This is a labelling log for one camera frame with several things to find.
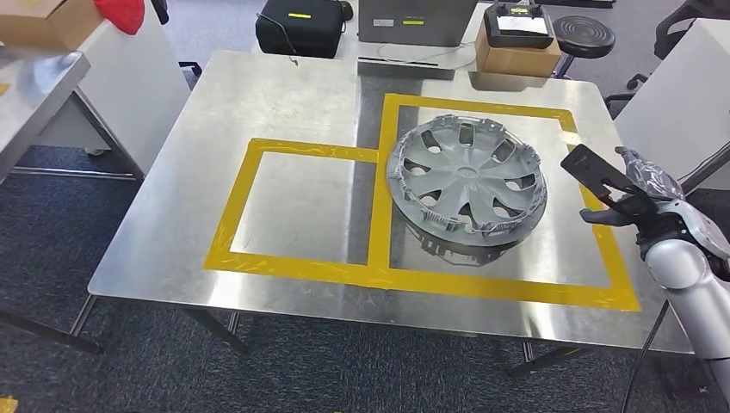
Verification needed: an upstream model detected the silver wheel hubcap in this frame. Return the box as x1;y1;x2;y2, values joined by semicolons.
387;113;550;249

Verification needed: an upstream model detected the black remote controller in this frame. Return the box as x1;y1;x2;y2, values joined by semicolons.
483;3;555;50

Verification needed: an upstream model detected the white desk panel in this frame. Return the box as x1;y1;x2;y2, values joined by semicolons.
34;0;192;175
613;16;730;192

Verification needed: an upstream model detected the steel workbench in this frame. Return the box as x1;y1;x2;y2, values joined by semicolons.
678;142;730;195
68;50;694;378
0;48;92;183

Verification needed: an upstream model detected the red cloth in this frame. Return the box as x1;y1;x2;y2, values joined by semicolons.
94;0;146;36

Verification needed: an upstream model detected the black carry case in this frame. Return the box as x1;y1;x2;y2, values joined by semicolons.
255;0;349;60

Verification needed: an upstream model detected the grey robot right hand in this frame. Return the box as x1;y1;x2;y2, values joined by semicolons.
578;145;685;229

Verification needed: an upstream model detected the brown cardboard box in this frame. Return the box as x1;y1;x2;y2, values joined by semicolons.
474;20;563;78
0;0;104;52

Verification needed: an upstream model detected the grey equipment case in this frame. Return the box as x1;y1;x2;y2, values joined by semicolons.
357;0;480;48

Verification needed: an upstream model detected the black round stool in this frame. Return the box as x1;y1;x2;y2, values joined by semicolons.
552;15;617;78

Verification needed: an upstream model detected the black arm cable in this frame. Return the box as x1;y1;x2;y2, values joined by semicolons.
620;299;670;413

